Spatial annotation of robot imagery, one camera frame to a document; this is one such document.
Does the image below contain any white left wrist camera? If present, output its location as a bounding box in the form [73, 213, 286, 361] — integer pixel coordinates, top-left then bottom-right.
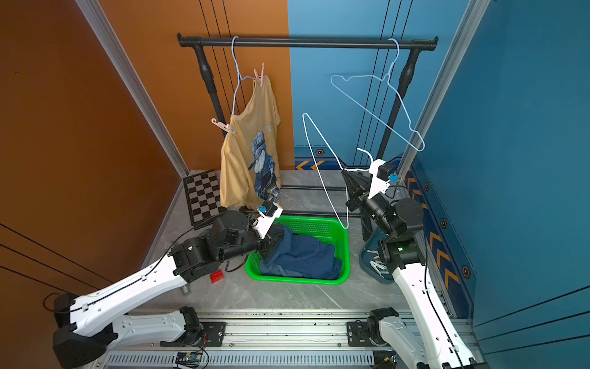
[253, 201, 283, 239]

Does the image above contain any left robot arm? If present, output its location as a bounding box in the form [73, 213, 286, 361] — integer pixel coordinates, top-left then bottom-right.
[52, 211, 285, 368]

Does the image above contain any green plastic basket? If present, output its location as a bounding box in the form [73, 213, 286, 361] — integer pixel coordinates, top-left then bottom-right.
[244, 216, 350, 285]

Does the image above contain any navy printed t-shirt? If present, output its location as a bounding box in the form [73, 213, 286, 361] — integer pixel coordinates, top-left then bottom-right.
[259, 224, 343, 281]

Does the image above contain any white wire hanger tan shirt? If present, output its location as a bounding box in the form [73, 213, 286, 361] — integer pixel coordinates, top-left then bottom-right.
[230, 35, 254, 115]

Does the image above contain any white clothespin navy shirt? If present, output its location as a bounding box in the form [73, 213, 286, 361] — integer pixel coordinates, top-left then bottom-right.
[370, 260, 389, 278]

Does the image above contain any pink clothespin front tan shirt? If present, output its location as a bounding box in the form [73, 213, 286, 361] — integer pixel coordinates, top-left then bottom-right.
[211, 118, 236, 135]

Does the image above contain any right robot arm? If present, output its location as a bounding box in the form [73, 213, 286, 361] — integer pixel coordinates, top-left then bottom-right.
[342, 171, 489, 368]

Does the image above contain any silver metal cylinder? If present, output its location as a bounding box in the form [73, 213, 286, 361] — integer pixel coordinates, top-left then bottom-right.
[180, 284, 191, 296]

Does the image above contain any black clothes rack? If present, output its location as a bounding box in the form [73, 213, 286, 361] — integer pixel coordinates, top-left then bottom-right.
[177, 33, 439, 243]

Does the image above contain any light blue wire hanger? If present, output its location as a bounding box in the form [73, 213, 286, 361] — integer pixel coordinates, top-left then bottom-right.
[330, 37, 438, 158]

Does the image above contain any pink clothespin tan shirt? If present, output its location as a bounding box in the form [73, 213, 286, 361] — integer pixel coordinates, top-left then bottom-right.
[211, 118, 236, 135]
[254, 63, 264, 87]

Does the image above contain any aluminium corner post right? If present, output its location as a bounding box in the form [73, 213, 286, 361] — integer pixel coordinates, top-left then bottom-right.
[398, 0, 490, 178]

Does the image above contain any white wire hanger navy shirt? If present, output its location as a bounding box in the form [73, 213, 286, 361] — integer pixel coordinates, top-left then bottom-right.
[301, 112, 375, 230]

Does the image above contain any red toy block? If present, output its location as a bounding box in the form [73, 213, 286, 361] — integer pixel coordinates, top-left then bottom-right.
[210, 270, 224, 284]

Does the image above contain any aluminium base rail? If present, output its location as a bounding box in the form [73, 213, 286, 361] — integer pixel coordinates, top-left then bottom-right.
[88, 309, 405, 368]

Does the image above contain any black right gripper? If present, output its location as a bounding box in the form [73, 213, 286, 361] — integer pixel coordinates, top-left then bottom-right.
[343, 171, 398, 242]

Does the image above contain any aluminium corner post left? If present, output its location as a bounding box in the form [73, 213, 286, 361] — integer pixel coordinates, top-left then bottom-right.
[75, 0, 190, 178]

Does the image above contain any green circuit board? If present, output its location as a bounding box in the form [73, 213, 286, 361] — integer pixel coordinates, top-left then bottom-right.
[175, 351, 205, 368]

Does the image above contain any pink clothespin rear tan shirt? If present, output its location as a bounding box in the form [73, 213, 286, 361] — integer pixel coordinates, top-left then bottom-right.
[254, 63, 264, 87]

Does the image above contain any checkered chess board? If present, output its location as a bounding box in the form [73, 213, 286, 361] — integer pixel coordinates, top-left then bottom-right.
[182, 170, 227, 226]

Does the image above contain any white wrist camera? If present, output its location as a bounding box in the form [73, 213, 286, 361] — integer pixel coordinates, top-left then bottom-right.
[253, 201, 283, 239]
[367, 159, 399, 199]

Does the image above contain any teal plastic bin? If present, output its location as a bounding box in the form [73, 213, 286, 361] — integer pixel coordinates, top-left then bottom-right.
[359, 230, 394, 284]

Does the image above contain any aluminium corner post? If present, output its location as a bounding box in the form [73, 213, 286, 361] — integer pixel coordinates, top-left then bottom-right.
[398, 0, 490, 178]
[75, 0, 190, 178]

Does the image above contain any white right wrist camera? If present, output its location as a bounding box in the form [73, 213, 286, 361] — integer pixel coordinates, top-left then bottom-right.
[367, 159, 399, 199]

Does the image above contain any tan yellow t-shirt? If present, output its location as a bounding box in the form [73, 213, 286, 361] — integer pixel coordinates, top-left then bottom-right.
[220, 76, 281, 209]

